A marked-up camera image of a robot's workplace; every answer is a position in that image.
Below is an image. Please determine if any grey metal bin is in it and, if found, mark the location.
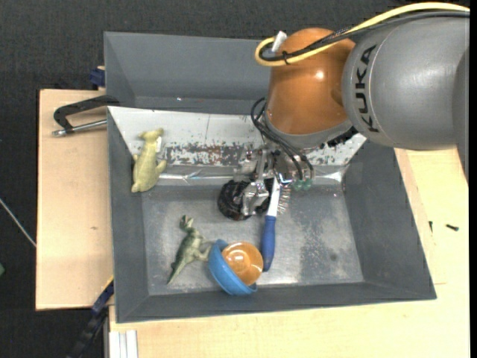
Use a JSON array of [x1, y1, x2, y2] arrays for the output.
[[103, 31, 437, 324]]

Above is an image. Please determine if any blue and white brush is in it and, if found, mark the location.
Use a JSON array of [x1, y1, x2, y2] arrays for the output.
[[259, 176, 292, 273]]

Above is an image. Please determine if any dark green toy dinosaur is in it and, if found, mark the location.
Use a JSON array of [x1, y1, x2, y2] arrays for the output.
[[166, 214, 216, 286]]

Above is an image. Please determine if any yellow-green toy dinosaur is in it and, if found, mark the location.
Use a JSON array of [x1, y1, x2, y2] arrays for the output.
[[130, 127, 168, 194]]

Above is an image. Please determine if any clear orange ball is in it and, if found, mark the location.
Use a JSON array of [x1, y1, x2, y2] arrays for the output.
[[221, 241, 265, 286]]

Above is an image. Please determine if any black round coil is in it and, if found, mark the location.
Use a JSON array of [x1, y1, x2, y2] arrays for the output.
[[217, 180, 259, 222]]

